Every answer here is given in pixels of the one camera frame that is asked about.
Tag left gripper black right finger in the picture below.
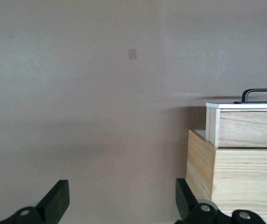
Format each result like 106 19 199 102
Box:
175 178 266 224

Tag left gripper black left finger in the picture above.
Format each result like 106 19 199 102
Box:
0 179 70 224

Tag black metal drawer handle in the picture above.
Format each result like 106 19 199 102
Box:
233 88 267 105

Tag light wooden drawer cabinet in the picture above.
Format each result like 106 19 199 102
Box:
185 129 267 221

